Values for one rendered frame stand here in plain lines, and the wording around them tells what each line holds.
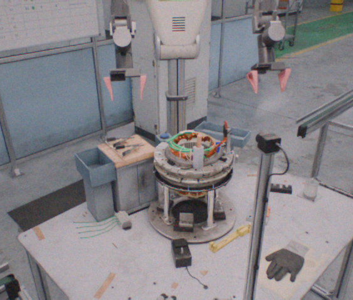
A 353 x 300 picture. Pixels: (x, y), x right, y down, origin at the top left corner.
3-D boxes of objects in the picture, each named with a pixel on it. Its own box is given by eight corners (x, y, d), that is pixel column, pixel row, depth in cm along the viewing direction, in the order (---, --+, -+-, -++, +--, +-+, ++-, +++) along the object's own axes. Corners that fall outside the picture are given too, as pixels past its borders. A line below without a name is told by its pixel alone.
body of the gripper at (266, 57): (285, 67, 124) (283, 45, 124) (257, 68, 123) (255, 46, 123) (277, 71, 131) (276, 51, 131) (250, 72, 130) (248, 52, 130)
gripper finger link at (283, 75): (292, 89, 124) (290, 62, 124) (272, 90, 123) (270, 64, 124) (284, 93, 131) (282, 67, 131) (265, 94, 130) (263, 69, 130)
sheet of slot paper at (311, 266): (290, 305, 118) (290, 304, 118) (242, 273, 130) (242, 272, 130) (331, 257, 137) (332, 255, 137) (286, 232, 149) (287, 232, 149)
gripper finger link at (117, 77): (127, 98, 118) (124, 70, 118) (104, 99, 117) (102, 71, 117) (127, 102, 125) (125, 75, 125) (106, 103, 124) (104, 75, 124)
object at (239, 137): (245, 181, 184) (250, 130, 170) (238, 192, 175) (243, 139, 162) (202, 169, 194) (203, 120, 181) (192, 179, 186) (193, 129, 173)
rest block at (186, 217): (180, 219, 150) (180, 209, 148) (193, 220, 150) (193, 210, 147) (178, 226, 147) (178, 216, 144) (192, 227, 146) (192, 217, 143)
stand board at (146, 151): (116, 168, 145) (115, 163, 144) (97, 150, 159) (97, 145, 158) (158, 155, 155) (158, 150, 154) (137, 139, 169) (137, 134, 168)
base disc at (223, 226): (188, 257, 136) (188, 255, 135) (131, 208, 162) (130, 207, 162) (254, 215, 157) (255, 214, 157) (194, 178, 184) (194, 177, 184)
